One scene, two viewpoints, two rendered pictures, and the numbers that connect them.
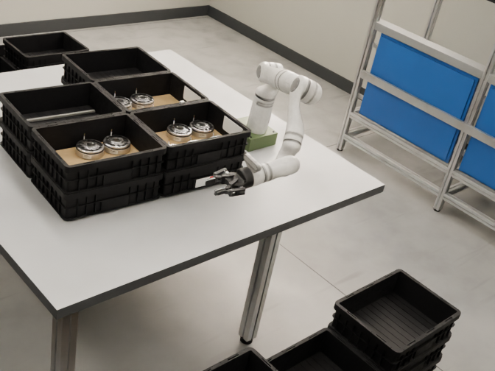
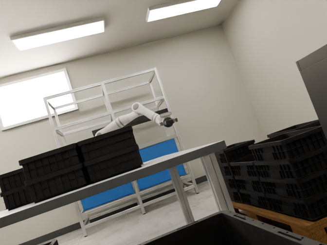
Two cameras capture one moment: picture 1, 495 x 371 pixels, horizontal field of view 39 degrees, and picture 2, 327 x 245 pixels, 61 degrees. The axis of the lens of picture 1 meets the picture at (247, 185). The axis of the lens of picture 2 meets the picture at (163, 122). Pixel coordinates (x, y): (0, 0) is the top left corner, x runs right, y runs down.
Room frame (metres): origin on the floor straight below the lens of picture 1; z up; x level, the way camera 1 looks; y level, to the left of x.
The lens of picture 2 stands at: (1.00, 1.71, 0.74)
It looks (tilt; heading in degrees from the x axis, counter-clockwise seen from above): 6 degrees up; 305
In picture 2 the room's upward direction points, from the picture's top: 19 degrees counter-clockwise
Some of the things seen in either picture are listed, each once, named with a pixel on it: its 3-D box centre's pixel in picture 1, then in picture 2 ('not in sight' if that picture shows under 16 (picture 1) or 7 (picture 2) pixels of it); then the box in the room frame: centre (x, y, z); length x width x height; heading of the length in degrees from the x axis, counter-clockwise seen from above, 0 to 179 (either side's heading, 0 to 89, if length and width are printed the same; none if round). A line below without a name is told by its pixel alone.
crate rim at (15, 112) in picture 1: (62, 105); (57, 154); (2.45, 0.76, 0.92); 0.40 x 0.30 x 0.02; 134
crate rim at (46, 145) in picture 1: (99, 140); (108, 138); (2.23, 0.56, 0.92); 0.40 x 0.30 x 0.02; 134
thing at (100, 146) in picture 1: (90, 146); not in sight; (2.28, 0.60, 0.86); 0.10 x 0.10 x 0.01
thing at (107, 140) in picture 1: (116, 141); not in sight; (2.35, 0.52, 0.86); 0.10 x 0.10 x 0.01
